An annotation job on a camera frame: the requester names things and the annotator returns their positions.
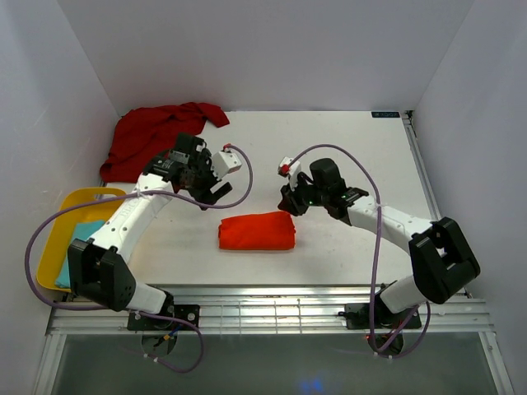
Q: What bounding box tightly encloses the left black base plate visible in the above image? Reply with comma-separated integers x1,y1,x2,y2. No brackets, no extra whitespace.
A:
126,304,201,332

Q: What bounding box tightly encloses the orange t shirt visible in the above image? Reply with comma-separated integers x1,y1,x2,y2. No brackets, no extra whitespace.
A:
218,211,296,251

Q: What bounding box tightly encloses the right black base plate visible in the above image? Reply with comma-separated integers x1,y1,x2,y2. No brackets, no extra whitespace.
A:
339,302,422,331

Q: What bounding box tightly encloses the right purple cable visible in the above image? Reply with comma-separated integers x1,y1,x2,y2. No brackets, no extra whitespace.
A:
287,143,432,360

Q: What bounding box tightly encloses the blue table label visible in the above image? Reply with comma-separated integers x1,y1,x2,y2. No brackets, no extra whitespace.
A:
371,111,400,119

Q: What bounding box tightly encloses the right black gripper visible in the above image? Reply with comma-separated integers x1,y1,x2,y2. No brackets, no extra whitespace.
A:
278,174,329,216

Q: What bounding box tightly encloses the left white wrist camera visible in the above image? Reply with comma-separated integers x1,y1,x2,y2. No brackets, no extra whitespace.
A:
211,151,242,179

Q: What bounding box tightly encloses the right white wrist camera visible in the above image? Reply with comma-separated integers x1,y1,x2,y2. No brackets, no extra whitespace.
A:
277,156,301,191

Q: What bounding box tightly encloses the dark red t shirt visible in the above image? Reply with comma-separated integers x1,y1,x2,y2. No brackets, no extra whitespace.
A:
100,102,230,184

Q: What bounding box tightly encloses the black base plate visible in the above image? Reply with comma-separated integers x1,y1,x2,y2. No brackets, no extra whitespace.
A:
339,302,422,331
126,304,201,332

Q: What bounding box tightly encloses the purple cable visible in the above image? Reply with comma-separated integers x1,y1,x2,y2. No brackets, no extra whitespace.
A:
287,143,432,360
24,142,253,374

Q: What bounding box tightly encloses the aluminium rail frame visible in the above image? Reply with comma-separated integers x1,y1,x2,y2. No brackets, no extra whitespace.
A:
35,111,514,394

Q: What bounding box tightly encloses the teal folded t shirt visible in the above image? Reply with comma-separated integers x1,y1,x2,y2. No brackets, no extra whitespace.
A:
54,220,106,290

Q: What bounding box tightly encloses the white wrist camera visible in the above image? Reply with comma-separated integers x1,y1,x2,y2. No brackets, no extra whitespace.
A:
277,156,301,191
211,151,242,179

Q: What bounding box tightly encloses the yellow plastic tray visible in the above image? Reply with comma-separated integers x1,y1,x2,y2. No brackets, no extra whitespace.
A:
36,187,126,292

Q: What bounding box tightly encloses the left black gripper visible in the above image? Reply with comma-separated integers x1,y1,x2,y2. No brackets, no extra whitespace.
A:
188,149,232,210

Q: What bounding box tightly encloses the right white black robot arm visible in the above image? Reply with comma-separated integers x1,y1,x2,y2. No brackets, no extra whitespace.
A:
277,157,481,327

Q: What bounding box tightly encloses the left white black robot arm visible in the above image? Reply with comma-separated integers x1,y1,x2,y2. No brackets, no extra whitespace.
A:
68,134,242,329

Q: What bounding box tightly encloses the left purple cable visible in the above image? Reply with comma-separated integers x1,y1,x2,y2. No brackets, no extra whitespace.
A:
24,142,253,374

